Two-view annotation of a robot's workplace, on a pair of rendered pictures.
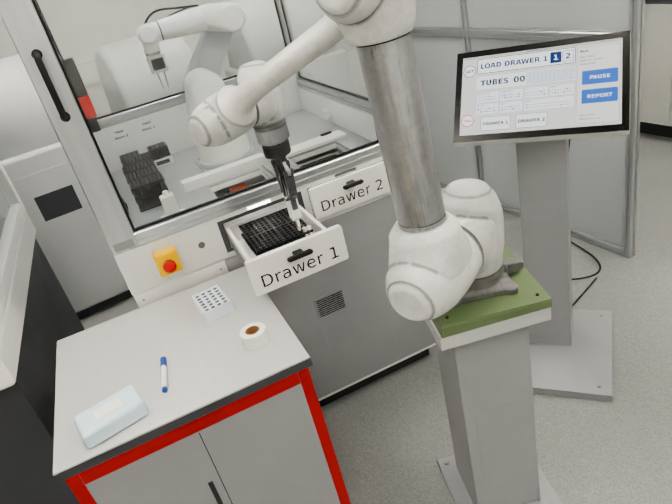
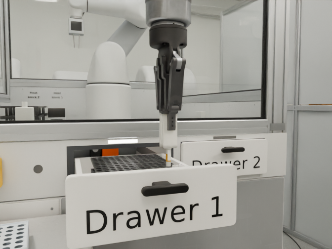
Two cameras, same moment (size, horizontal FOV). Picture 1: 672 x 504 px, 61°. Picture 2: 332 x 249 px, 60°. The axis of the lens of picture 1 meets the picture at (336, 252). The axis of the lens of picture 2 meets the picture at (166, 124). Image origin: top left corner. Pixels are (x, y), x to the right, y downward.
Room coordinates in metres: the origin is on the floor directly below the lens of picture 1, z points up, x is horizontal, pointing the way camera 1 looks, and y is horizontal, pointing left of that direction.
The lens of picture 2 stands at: (0.94, 0.11, 1.03)
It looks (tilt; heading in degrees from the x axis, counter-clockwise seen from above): 4 degrees down; 359
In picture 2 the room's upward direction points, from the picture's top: straight up
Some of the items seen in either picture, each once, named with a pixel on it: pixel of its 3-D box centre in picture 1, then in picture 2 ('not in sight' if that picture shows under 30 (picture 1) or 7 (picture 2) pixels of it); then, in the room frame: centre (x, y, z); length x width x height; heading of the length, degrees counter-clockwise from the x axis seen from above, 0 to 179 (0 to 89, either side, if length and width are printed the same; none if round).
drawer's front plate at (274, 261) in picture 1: (298, 260); (158, 202); (1.41, 0.11, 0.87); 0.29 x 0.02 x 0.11; 107
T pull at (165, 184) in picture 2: (298, 253); (163, 187); (1.39, 0.10, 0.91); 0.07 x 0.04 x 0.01; 107
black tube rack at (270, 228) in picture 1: (276, 236); (133, 177); (1.60, 0.17, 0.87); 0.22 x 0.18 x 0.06; 17
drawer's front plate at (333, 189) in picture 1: (350, 189); (226, 158); (1.81, -0.10, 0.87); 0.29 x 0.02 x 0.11; 107
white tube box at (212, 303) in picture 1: (212, 303); (2, 246); (1.46, 0.39, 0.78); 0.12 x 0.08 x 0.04; 23
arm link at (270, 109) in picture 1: (257, 93); not in sight; (1.51, 0.10, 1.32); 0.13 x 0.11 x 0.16; 138
